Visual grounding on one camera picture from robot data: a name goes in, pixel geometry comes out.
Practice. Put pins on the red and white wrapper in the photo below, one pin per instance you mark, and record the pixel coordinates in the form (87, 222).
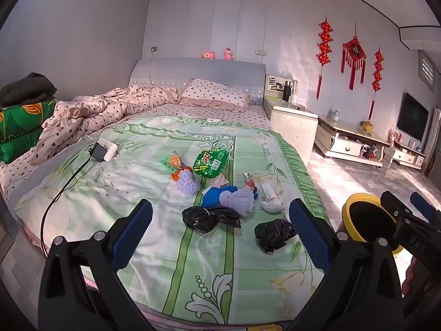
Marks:
(248, 179)

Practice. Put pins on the small green snack packet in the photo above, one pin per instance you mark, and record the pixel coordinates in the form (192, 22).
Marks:
(171, 162)

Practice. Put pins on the dark folded cloth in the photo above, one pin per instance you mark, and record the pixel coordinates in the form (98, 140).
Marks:
(27, 88)

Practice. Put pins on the green leaf-print folded blanket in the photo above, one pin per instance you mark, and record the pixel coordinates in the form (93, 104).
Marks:
(20, 124)

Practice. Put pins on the pink paper wrapper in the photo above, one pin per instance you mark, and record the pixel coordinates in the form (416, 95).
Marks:
(220, 181)

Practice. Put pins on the green floral bedspread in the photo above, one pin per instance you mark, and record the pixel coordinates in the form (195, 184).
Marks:
(155, 165)

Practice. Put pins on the window with blind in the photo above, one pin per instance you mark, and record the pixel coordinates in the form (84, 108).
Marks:
(427, 70)

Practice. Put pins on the purple foam fruit net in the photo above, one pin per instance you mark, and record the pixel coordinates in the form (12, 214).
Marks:
(187, 183)
(237, 201)

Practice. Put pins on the bed with grey headboard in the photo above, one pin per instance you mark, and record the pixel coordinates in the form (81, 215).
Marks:
(206, 72)

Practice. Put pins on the black bottle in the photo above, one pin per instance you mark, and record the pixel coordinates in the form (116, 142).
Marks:
(287, 91)

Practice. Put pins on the white power strip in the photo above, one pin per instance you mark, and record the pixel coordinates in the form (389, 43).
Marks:
(111, 150)

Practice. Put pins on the cream low cabinet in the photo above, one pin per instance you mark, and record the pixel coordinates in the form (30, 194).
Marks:
(344, 146)

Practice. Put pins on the pink plush toy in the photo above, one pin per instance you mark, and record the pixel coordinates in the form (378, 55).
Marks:
(228, 54)
(208, 55)

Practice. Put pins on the person's right hand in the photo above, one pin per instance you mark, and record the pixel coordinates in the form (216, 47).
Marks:
(411, 277)

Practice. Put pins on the black television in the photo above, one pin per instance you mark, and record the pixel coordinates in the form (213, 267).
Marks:
(411, 117)

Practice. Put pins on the pink polka-dot duvet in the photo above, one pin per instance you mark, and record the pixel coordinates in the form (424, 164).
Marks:
(103, 110)

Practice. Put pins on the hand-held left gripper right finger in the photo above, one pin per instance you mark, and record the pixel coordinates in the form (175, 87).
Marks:
(310, 238)

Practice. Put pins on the black plastic bag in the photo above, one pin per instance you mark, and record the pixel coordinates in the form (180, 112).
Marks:
(199, 217)
(274, 234)

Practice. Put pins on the green snack bag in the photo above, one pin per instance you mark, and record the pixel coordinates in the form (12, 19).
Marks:
(210, 162)

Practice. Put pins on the polka-dot ruffled pillow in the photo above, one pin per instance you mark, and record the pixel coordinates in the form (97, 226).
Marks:
(213, 93)

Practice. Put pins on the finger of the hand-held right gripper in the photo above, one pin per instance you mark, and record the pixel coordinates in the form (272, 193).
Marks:
(423, 205)
(396, 207)

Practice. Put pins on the black power adapter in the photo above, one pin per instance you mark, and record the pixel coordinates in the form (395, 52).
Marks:
(98, 151)

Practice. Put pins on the red diamond knot wall hanging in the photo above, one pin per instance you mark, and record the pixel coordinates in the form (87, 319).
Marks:
(354, 50)

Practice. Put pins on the cream television stand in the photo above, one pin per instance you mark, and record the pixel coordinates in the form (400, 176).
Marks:
(406, 158)

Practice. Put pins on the yellow trash bin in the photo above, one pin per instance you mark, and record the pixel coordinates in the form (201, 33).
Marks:
(365, 220)

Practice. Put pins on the yellow toy figure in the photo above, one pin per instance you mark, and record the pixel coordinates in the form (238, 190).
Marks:
(367, 127)

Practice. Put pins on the blue glove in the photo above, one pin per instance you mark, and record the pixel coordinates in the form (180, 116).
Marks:
(215, 196)

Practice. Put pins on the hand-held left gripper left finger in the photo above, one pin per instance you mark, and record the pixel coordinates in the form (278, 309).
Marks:
(134, 234)

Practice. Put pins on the white nightstand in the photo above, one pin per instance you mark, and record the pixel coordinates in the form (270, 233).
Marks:
(293, 127)

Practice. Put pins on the clear plastic bottle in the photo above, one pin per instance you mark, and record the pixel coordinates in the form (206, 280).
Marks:
(336, 115)

